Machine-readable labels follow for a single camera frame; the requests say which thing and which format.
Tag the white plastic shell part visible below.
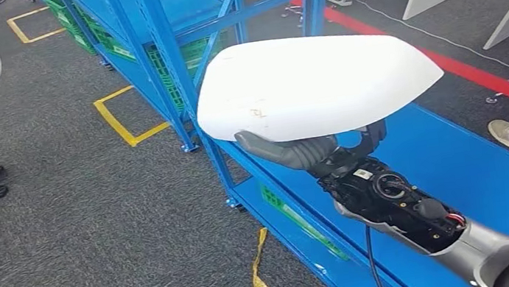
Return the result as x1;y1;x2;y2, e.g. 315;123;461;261
188;17;451;153

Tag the blue metal shelf rack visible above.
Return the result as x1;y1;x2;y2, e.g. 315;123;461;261
34;0;255;169
137;0;509;287

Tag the green plastic crate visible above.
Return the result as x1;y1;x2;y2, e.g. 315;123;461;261
259;174;349;271
144;32;232;79
85;9;137;68
43;0;99;60

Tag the long red barrier belt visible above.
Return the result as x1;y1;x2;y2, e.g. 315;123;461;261
221;0;509;163

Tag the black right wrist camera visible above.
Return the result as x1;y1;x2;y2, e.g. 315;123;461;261
348;119;391;159

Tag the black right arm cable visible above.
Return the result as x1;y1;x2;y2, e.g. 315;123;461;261
363;223;390;287

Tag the white floor cable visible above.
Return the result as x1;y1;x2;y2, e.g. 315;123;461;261
353;0;509;94

